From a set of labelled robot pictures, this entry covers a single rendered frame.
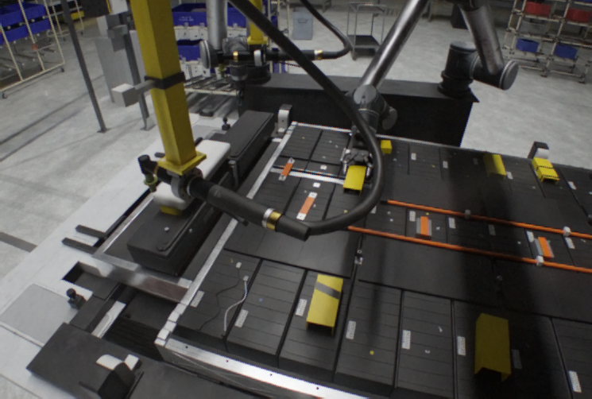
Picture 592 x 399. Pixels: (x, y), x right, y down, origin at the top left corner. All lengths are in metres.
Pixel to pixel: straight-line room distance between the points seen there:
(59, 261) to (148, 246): 0.59
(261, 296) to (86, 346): 0.56
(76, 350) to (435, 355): 1.01
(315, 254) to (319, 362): 0.34
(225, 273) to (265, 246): 0.16
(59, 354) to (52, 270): 0.41
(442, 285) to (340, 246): 0.33
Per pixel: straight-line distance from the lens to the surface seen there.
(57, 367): 1.23
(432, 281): 1.08
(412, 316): 1.00
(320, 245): 1.10
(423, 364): 0.95
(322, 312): 0.91
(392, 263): 1.09
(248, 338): 0.93
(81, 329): 1.27
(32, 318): 1.44
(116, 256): 1.24
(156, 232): 1.10
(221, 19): 2.35
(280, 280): 1.03
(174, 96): 0.72
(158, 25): 0.67
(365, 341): 0.94
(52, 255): 1.61
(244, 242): 1.12
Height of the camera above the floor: 1.83
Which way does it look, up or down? 37 degrees down
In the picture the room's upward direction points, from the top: straight up
